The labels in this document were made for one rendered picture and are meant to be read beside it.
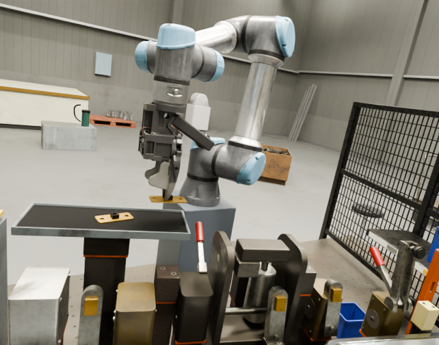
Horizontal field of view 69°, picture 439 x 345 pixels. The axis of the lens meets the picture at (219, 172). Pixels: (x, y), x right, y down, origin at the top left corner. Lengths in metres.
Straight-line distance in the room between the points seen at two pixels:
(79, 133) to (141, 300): 5.89
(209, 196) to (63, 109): 7.23
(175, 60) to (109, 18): 10.26
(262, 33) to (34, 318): 0.91
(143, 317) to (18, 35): 10.19
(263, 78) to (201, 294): 0.66
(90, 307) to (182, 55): 0.50
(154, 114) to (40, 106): 7.52
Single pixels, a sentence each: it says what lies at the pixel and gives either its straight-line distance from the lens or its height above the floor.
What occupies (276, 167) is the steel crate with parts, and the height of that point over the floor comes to 0.32.
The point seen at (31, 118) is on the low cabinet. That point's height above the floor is 0.25.
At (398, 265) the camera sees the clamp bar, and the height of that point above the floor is 1.16.
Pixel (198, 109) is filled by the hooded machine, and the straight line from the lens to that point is 11.00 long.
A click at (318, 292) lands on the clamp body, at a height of 1.07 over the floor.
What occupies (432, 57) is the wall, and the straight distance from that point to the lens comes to 11.18.
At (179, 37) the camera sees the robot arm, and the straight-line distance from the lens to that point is 0.67.
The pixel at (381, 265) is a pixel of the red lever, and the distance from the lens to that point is 0.97.
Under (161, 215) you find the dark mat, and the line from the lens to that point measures 0.85.
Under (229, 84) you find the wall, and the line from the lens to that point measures 12.41.
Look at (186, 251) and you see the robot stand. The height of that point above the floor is 0.95.
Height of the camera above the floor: 1.49
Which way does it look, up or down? 14 degrees down
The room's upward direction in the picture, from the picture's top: 9 degrees clockwise
